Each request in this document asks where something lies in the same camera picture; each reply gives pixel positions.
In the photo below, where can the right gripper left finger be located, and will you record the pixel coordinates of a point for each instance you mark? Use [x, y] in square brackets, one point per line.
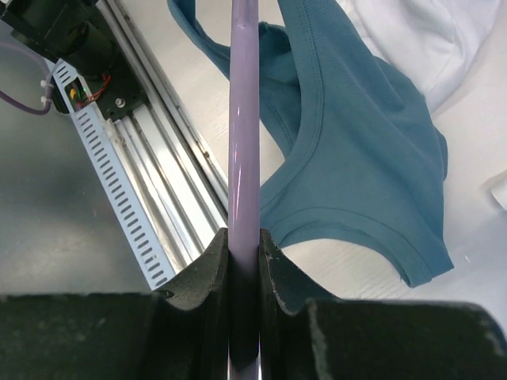
[178, 331]

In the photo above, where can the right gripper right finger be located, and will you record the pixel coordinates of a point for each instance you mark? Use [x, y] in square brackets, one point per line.
[308, 333]

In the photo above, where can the lavender plastic hanger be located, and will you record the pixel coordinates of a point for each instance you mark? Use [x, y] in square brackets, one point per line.
[244, 189]

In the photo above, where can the teal tank top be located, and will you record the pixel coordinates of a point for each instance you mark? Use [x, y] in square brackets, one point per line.
[363, 162]

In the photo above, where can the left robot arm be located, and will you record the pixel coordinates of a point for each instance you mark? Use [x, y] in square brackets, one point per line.
[73, 31]

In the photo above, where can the white navy-trimmed tank top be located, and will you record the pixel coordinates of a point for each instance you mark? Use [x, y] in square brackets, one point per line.
[433, 43]

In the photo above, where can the aluminium mounting rail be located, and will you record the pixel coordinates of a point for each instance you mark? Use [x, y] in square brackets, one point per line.
[178, 180]

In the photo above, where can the slotted cable duct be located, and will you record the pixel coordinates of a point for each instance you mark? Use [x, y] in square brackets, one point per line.
[106, 150]

